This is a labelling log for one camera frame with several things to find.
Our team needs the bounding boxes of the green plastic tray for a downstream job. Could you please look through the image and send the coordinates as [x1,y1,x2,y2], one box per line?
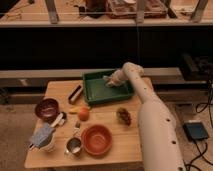
[82,70,134,105]

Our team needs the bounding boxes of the grey blue towel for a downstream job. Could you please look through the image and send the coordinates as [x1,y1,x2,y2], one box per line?
[103,75,115,87]

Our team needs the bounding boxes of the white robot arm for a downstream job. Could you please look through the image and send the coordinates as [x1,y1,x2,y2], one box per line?
[108,62,186,171]

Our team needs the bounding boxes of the brown pinecone toy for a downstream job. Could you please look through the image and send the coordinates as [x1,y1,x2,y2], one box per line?
[116,108,131,126]

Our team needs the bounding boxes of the black scrub brush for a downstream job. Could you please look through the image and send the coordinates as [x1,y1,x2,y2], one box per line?
[68,85,83,104]

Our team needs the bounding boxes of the orange fruit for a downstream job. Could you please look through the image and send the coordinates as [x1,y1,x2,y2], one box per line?
[77,108,89,121]

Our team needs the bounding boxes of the yellow banana toy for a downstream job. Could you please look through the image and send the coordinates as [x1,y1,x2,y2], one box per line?
[68,107,81,114]

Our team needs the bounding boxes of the wooden table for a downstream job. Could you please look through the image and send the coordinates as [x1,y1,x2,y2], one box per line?
[23,77,156,169]

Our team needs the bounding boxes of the small dark green object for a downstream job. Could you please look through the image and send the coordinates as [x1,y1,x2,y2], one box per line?
[75,122,81,128]

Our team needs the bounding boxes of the orange bowl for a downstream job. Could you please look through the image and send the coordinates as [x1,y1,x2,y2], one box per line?
[81,124,112,157]

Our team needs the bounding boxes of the dark red bowl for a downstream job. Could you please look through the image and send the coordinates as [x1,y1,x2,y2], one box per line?
[35,98,59,123]

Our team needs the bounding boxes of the metal cup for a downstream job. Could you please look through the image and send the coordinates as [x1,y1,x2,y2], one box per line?
[64,137,82,156]

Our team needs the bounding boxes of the black foot pedal box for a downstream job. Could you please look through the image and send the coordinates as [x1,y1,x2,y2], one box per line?
[183,122,209,141]

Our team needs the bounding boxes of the blue grey cloth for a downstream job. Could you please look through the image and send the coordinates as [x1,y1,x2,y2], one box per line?
[29,123,55,148]

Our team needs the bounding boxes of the white mug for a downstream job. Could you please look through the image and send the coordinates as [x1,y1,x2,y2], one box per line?
[29,136,55,153]

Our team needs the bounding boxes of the white black handled tool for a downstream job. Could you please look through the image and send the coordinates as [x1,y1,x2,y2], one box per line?
[51,112,67,127]

